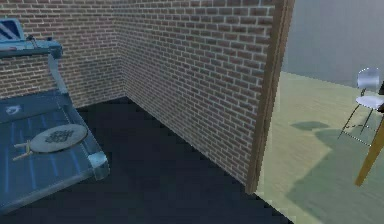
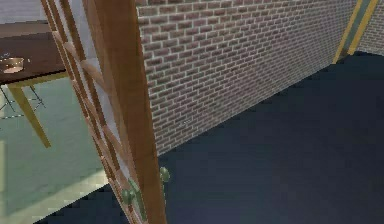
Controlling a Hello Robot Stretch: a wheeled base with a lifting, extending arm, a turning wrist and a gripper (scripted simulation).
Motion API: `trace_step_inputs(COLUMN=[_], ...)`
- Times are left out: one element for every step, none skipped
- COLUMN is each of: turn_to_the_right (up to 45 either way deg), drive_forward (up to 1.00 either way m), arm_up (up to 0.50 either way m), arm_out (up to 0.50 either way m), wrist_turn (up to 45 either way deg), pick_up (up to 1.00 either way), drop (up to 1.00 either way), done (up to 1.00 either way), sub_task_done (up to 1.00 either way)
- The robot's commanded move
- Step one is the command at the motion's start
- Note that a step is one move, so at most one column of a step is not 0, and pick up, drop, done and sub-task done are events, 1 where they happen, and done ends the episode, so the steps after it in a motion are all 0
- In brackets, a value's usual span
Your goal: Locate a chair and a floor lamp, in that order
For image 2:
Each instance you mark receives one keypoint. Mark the green round door knob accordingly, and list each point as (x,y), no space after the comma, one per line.
(164,174)
(127,195)

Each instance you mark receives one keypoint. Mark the brown wooden glazed door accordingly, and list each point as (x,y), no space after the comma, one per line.
(123,66)

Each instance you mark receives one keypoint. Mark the dark brown wooden table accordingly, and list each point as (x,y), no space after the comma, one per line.
(30,56)

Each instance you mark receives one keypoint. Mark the round golden bowl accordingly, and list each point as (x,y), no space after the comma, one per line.
(12,64)

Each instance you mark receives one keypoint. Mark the yellow door frame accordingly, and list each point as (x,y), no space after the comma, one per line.
(353,30)

